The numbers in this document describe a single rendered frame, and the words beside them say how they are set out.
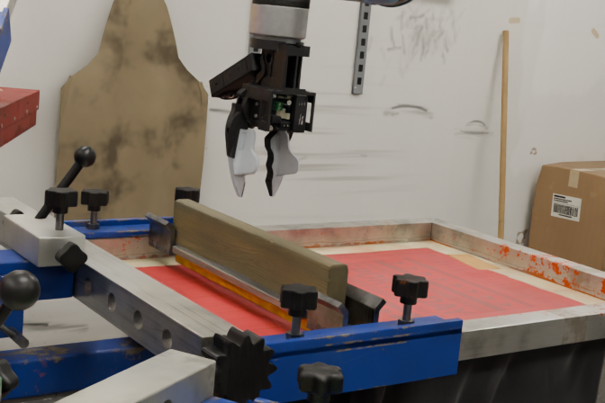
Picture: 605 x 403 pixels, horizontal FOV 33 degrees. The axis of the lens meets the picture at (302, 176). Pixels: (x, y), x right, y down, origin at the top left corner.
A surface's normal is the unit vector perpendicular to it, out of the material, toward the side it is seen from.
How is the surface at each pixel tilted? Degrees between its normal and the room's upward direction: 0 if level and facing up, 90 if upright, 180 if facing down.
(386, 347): 90
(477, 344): 90
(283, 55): 90
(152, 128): 89
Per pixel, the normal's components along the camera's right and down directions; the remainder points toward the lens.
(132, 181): 0.14, 0.18
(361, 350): 0.56, 0.18
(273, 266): -0.82, 0.01
